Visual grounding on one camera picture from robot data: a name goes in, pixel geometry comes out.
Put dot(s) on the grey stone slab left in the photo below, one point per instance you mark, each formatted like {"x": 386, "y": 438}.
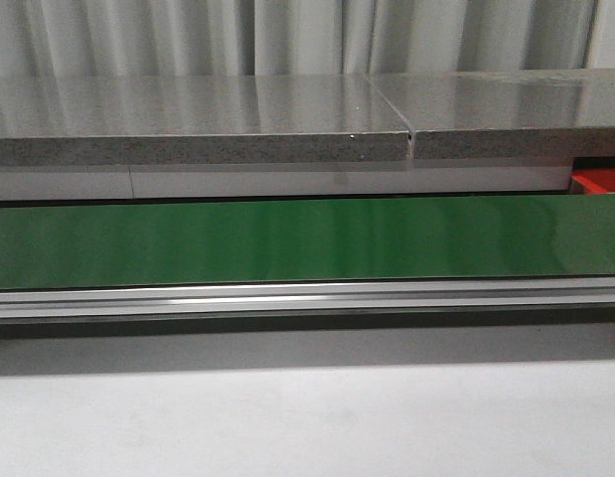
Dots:
{"x": 196, "y": 120}

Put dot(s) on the grey stone slab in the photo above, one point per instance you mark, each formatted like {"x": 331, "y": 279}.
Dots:
{"x": 557, "y": 113}
{"x": 196, "y": 120}

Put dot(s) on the grey stone slab right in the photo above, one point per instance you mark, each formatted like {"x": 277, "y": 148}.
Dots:
{"x": 557, "y": 113}

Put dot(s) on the green conveyor belt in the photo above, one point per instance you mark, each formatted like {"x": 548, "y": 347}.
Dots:
{"x": 92, "y": 246}

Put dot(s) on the red plastic bin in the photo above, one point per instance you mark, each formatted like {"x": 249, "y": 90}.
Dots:
{"x": 593, "y": 181}

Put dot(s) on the white panel under slabs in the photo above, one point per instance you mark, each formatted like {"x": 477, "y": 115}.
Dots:
{"x": 125, "y": 183}

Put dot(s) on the white pleated curtain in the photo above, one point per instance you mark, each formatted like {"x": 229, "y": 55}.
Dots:
{"x": 241, "y": 38}

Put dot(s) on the aluminium conveyor side rail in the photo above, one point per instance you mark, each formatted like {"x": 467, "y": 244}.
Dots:
{"x": 295, "y": 297}

